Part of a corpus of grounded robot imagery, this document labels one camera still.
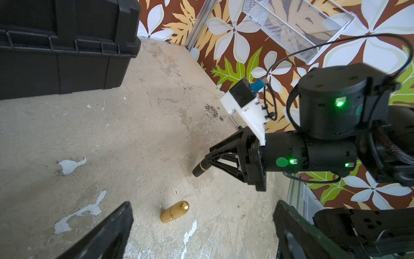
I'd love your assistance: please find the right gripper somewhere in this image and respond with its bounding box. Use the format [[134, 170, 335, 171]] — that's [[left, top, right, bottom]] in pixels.
[[205, 127, 307, 191]]

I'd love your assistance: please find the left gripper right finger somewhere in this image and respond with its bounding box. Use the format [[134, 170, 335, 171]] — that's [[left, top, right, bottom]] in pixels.
[[273, 200, 352, 259]]

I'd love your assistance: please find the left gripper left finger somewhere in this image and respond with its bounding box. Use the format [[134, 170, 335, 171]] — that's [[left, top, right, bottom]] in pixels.
[[59, 201, 134, 259]]

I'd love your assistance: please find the black lipstick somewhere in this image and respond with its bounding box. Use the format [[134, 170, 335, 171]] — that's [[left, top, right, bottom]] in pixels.
[[193, 159, 211, 178]]

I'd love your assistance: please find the gold lipstick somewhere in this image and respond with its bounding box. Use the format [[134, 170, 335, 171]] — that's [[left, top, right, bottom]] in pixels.
[[160, 201, 189, 223]]

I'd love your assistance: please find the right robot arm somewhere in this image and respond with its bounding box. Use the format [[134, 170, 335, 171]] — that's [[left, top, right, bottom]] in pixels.
[[193, 63, 414, 259]]

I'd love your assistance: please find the white mesh basket right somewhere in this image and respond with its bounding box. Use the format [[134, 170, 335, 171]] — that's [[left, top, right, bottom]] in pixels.
[[243, 1, 356, 65]]

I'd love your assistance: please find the black plastic toolbox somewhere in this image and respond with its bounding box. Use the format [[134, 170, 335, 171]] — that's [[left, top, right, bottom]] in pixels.
[[1, 0, 141, 100]]

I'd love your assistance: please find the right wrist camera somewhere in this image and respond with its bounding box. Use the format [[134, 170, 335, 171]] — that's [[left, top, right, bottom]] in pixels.
[[220, 78, 270, 146]]

